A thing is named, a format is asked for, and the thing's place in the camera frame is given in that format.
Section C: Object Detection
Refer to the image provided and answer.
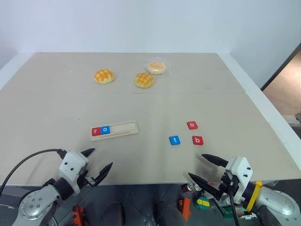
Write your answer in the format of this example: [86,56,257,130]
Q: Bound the blue letter tile t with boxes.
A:
[168,136,182,146]

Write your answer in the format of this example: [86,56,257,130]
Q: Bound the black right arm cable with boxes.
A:
[227,188,241,226]

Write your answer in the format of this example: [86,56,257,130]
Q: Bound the orange plastic object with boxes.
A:
[178,197,192,222]

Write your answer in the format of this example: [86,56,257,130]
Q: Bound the green and white box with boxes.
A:
[220,204,246,218]

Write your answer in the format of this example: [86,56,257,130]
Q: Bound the orange and black tool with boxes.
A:
[71,203,86,226]

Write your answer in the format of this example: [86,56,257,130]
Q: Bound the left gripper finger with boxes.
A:
[94,161,114,187]
[80,147,96,159]

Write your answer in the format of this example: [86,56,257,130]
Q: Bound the pineapple bun bread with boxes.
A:
[134,72,155,89]
[94,68,115,84]

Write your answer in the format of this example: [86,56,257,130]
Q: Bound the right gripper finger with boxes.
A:
[201,153,230,169]
[188,172,223,202]

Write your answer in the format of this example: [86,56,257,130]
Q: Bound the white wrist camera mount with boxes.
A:
[225,156,254,204]
[58,151,90,196]

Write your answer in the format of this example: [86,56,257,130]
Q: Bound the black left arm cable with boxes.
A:
[0,148,67,187]

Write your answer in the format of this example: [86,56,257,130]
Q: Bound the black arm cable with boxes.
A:
[227,188,241,226]
[0,148,67,187]

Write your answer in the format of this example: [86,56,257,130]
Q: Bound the wooden letter tray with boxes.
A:
[90,120,140,142]

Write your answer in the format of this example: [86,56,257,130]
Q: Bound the yellow band on right wrist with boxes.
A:
[245,180,263,211]

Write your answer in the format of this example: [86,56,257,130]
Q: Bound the brown wooden door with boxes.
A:
[260,41,301,116]

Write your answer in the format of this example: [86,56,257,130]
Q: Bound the dark rounded shape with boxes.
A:
[153,199,187,226]

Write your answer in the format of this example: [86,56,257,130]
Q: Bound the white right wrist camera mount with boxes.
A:
[225,156,254,204]

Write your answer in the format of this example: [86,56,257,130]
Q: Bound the red letter tile b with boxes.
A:
[191,135,205,146]

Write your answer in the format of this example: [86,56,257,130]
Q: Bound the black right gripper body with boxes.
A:
[217,171,238,196]

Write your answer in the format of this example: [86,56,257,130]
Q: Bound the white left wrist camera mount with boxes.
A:
[58,151,90,196]

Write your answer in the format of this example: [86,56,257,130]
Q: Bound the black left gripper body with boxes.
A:
[77,164,98,189]

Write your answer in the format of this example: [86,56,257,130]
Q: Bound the green box with yellow part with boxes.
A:
[193,196,210,210]

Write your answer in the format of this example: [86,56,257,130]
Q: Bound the drink cans under table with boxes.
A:
[186,183,202,192]

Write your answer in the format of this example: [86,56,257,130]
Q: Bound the plastic wrapped round bread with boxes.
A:
[143,56,171,77]

